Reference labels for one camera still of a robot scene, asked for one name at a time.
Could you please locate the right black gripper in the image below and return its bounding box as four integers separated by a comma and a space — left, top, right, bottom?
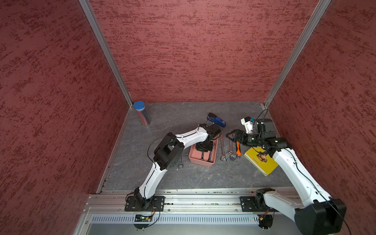
225, 129, 264, 146

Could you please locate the pink plastic storage box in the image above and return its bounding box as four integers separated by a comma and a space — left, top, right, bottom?
189, 140, 218, 167

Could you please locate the long silver combination wrench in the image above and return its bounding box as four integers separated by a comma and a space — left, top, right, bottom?
220, 133, 227, 162

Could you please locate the silver end wrench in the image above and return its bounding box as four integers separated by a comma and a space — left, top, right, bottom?
178, 161, 184, 169

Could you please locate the orange handled adjustable wrench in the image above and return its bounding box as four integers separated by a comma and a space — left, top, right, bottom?
236, 142, 241, 159

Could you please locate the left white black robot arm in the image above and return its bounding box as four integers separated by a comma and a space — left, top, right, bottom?
134, 123, 221, 211

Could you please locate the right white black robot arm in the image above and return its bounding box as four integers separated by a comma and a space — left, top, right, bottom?
226, 117, 347, 235

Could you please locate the blue black stapler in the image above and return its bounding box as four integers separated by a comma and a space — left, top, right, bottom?
207, 113, 226, 127

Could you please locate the yellow book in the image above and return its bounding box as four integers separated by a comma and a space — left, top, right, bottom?
244, 147, 279, 176

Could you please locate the blue capped pencil tube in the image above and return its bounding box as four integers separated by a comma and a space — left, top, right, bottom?
133, 101, 150, 126

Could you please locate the right circuit board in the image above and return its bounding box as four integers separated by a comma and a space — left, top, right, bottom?
258, 214, 274, 230

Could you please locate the circuit board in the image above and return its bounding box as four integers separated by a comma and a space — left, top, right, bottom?
135, 214, 153, 223
258, 214, 274, 230

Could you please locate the left circuit board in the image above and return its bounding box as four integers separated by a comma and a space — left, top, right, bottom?
135, 214, 153, 223

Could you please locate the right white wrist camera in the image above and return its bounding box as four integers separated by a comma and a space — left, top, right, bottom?
240, 116, 255, 134

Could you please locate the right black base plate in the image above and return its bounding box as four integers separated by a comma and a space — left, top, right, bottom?
240, 196, 278, 212

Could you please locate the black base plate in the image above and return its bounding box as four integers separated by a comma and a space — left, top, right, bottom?
124, 196, 165, 212
240, 196, 278, 212

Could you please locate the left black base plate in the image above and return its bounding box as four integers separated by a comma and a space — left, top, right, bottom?
124, 196, 165, 212

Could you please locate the aluminium front rail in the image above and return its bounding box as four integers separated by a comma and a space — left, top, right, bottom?
83, 187, 304, 214

